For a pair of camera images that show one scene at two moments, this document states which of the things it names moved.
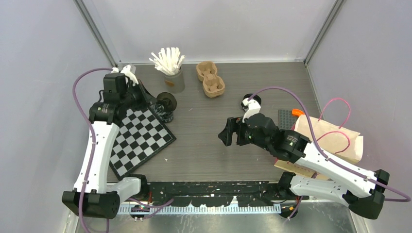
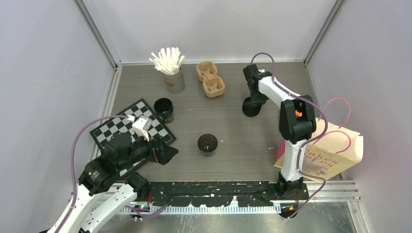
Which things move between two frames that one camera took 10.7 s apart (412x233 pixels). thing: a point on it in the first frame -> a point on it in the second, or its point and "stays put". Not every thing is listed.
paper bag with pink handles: (340, 144) stays put
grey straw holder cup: (175, 84) stays put
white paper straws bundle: (168, 60) stays put
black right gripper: (233, 124) -> (258, 100)
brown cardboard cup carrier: (213, 86) stays put
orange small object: (297, 112) stays put
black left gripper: (146, 100) -> (163, 154)
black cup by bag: (164, 108) stays put
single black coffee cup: (166, 101) -> (207, 143)
